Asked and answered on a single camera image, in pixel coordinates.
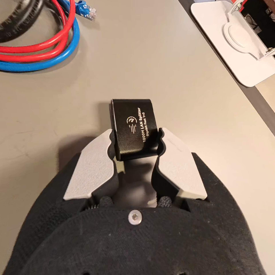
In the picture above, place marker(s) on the white monitor stand base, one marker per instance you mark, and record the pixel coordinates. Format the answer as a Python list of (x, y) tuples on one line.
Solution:
[(214, 32)]

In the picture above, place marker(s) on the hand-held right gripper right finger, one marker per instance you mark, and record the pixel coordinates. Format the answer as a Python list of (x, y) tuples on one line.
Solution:
[(180, 167)]

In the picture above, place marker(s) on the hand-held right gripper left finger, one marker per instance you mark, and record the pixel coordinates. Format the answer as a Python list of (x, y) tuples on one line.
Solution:
[(90, 169)]

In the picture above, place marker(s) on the black network splitter box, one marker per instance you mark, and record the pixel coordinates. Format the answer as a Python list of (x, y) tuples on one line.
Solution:
[(133, 129)]

